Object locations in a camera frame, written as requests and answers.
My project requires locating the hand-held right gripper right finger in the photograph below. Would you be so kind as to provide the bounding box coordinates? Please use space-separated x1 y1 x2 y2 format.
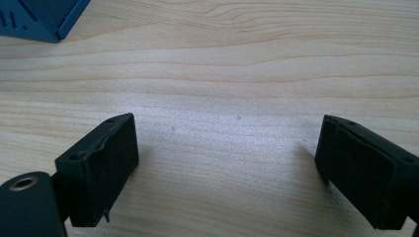
314 114 419 231

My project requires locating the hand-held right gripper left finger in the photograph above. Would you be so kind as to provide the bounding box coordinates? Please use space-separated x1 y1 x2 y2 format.
53 113 140 228

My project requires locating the blue metal box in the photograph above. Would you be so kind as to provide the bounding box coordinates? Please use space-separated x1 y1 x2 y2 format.
0 0 92 44

